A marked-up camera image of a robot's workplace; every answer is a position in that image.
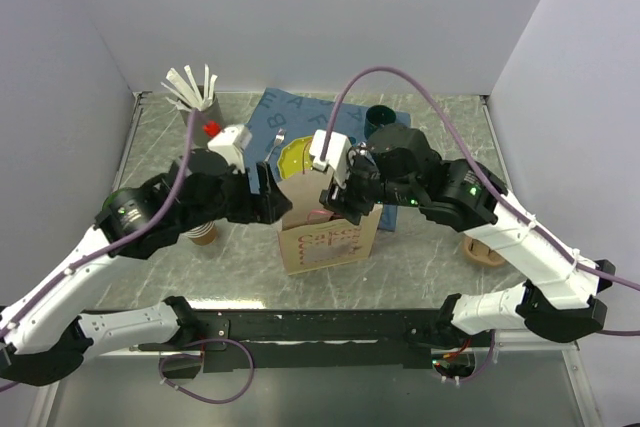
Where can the silver fork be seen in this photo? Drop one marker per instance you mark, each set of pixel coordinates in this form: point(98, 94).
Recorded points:
point(277, 141)

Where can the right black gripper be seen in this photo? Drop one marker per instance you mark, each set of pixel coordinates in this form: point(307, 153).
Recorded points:
point(336, 197)

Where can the blue alphabet cloth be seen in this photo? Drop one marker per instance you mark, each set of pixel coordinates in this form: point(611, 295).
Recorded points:
point(300, 117)

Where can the white wrapped straws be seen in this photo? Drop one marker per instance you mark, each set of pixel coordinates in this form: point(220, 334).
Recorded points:
point(186, 94)

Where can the pink paper gift bag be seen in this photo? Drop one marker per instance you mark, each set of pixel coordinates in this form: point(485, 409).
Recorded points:
point(311, 238)

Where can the yellow-green dotted plate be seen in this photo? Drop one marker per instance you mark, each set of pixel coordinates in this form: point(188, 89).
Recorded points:
point(294, 158)

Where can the stack of brown paper cups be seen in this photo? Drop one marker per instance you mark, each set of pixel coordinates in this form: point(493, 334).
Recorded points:
point(202, 235)

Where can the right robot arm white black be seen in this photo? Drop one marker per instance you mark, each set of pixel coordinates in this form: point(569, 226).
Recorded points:
point(557, 300)

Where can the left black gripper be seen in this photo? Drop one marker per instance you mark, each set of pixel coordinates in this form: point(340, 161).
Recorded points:
point(267, 205)

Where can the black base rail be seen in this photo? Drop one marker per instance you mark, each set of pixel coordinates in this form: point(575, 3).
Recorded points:
point(327, 338)

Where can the grey straw holder cup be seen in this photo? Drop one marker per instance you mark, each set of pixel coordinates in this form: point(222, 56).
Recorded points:
point(211, 113)

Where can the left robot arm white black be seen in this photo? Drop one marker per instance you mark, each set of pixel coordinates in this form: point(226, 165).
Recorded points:
point(48, 334)

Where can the green interior enamel mug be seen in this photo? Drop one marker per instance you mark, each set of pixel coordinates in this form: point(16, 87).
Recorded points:
point(112, 197)

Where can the dark green mug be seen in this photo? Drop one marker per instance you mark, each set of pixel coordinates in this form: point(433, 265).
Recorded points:
point(376, 117)

